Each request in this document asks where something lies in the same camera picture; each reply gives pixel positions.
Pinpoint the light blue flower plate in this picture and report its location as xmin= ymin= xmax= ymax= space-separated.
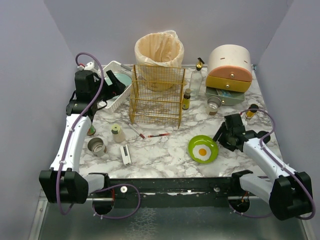
xmin=104 ymin=72 xmax=132 ymax=87

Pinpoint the green fried egg plate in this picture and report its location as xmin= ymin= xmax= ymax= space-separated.
xmin=187 ymin=135 xmax=219 ymax=164

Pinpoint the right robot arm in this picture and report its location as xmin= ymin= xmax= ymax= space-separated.
xmin=213 ymin=113 xmax=316 ymax=221

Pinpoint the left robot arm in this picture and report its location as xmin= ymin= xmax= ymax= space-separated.
xmin=39 ymin=70 xmax=126 ymax=204

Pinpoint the white plastic basket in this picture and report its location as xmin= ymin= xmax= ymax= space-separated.
xmin=98 ymin=60 xmax=132 ymax=114

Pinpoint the gold spice jar black cap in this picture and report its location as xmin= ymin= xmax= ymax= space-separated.
xmin=245 ymin=104 xmax=259 ymax=120

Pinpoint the white bottle black lid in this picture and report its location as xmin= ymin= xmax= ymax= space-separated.
xmin=257 ymin=130 xmax=271 ymax=144

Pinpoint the red sauce bottle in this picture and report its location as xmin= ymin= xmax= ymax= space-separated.
xmin=86 ymin=125 xmax=96 ymax=136

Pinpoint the white red marker pen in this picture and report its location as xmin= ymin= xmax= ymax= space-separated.
xmin=128 ymin=123 xmax=146 ymax=139

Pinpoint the small yellow label bottle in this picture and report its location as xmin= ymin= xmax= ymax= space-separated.
xmin=182 ymin=88 xmax=191 ymax=110

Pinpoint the clear shaker green lid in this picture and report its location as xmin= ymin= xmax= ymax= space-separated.
xmin=111 ymin=123 xmax=126 ymax=144

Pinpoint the bin with plastic bag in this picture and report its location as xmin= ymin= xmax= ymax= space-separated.
xmin=133 ymin=30 xmax=185 ymax=92

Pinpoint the clear glass oil bottle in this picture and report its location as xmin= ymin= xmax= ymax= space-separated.
xmin=189 ymin=57 xmax=205 ymax=99

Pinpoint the round drawer organizer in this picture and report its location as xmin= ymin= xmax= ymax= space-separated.
xmin=205 ymin=44 xmax=253 ymax=106

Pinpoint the red filled tube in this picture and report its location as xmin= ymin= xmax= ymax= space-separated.
xmin=147 ymin=132 xmax=170 ymax=138

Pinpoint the white rectangular case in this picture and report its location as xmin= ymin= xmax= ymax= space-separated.
xmin=120 ymin=144 xmax=132 ymax=165

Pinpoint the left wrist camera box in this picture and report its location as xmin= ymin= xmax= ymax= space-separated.
xmin=84 ymin=61 xmax=98 ymax=72

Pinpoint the purple cable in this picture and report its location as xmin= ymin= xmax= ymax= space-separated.
xmin=91 ymin=183 xmax=142 ymax=221
xmin=227 ymin=197 xmax=276 ymax=219
xmin=55 ymin=51 xmax=104 ymax=216
xmin=238 ymin=108 xmax=316 ymax=221

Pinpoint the gold wire rack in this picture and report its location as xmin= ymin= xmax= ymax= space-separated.
xmin=129 ymin=64 xmax=186 ymax=127

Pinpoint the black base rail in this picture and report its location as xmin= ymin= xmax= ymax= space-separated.
xmin=87 ymin=176 xmax=245 ymax=209

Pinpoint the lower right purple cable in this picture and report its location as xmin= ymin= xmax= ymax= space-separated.
xmin=227 ymin=197 xmax=276 ymax=219

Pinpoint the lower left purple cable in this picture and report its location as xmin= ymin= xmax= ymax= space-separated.
xmin=91 ymin=183 xmax=142 ymax=221

